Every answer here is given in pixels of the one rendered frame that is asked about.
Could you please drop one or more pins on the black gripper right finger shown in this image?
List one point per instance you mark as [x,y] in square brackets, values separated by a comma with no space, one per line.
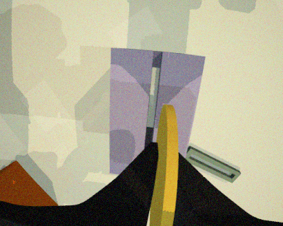
[199,203]

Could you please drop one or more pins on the gold coin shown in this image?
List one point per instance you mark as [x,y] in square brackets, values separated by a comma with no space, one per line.
[162,207]

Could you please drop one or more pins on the grey box side wall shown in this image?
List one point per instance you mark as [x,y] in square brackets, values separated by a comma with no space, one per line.
[156,64]

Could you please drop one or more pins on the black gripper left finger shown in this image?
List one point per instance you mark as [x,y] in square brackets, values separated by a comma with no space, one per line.
[125,201]

